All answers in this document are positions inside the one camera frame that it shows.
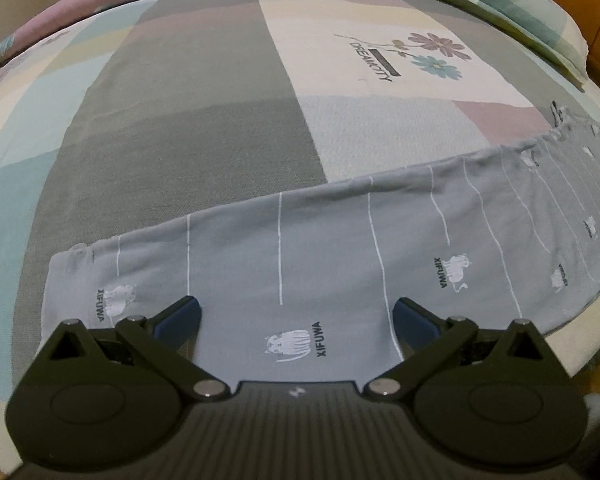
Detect wooden headboard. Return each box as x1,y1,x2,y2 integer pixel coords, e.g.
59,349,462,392
515,0,600,128

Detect grey printed pants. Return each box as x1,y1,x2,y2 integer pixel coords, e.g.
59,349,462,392
40,104,600,367

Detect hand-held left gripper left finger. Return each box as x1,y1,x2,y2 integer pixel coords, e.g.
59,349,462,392
45,296,232,403

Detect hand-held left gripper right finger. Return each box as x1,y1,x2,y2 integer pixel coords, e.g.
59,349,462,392
364,297,557,403

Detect checked green pillow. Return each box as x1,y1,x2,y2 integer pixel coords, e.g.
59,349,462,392
377,0,592,84

